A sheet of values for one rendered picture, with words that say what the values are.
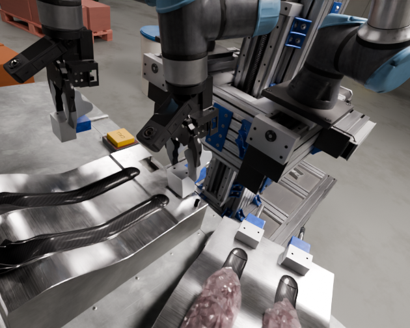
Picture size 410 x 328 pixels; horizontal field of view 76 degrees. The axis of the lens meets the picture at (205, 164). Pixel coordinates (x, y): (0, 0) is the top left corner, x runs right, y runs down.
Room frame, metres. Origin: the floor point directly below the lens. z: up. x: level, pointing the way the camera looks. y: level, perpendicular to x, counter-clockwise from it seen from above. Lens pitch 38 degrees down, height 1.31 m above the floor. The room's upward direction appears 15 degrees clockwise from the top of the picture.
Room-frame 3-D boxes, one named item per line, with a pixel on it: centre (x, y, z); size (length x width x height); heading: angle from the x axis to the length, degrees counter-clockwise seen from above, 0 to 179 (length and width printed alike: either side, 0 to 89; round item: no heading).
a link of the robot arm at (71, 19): (0.52, 0.34, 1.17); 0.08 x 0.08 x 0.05
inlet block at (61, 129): (0.53, 0.32, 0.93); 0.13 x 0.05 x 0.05; 145
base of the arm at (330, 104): (0.81, -0.26, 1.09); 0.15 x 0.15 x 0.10
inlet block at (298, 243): (0.39, -0.25, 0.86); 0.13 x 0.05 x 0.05; 162
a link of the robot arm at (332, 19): (0.81, -0.27, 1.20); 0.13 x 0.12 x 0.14; 32
